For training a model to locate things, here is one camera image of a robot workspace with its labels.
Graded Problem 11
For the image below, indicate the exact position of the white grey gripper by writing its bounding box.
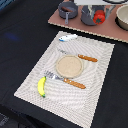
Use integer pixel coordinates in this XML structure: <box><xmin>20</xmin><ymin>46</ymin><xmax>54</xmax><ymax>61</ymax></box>
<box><xmin>74</xmin><ymin>0</ymin><xmax>128</xmax><ymax>17</ymax></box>

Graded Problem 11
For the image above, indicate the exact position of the white woven placemat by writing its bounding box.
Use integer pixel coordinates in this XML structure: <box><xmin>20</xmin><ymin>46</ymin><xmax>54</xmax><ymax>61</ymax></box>
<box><xmin>14</xmin><ymin>31</ymin><xmax>114</xmax><ymax>128</ymax></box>

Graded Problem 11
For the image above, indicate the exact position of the brown toy sausage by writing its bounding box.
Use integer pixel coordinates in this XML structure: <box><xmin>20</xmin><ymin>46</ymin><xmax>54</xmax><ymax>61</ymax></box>
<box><xmin>61</xmin><ymin>6</ymin><xmax>74</xmax><ymax>12</ymax></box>

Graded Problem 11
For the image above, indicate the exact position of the brown toy stove board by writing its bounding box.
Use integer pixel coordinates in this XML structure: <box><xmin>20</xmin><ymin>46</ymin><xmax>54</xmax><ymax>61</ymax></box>
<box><xmin>48</xmin><ymin>5</ymin><xmax>128</xmax><ymax>43</ymax></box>

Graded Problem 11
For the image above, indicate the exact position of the red toy tomato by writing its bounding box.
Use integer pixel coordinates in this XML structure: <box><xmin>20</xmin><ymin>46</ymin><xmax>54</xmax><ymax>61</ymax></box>
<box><xmin>93</xmin><ymin>10</ymin><xmax>105</xmax><ymax>25</ymax></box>

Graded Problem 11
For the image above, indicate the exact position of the small grey frying pan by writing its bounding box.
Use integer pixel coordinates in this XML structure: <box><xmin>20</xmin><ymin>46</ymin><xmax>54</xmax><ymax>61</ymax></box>
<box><xmin>58</xmin><ymin>1</ymin><xmax>78</xmax><ymax>23</ymax></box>

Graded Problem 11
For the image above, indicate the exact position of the yellow toy banana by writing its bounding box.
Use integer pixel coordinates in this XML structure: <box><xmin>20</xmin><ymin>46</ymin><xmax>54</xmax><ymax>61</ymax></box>
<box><xmin>37</xmin><ymin>76</ymin><xmax>46</xmax><ymax>97</ymax></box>

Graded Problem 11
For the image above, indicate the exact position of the grey cooking pot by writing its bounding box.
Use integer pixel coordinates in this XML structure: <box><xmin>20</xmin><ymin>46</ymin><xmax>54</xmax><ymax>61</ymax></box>
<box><xmin>81</xmin><ymin>5</ymin><xmax>104</xmax><ymax>26</ymax></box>

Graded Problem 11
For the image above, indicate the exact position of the knife with orange handle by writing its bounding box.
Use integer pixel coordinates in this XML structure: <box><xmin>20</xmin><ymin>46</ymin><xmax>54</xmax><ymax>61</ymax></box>
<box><xmin>58</xmin><ymin>49</ymin><xmax>98</xmax><ymax>62</ymax></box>

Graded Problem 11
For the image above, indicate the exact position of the beige bowl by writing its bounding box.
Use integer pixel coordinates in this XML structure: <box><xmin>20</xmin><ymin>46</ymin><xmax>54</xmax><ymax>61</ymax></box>
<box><xmin>116</xmin><ymin>5</ymin><xmax>128</xmax><ymax>31</ymax></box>

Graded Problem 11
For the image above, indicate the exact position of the fork with orange handle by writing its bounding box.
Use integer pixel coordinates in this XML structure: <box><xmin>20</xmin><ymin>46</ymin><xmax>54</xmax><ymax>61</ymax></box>
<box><xmin>44</xmin><ymin>71</ymin><xmax>86</xmax><ymax>89</ymax></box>

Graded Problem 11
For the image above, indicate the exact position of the round beige plate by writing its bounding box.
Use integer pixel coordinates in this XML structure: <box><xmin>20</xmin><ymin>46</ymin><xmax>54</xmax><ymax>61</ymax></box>
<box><xmin>56</xmin><ymin>55</ymin><xmax>83</xmax><ymax>78</ymax></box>

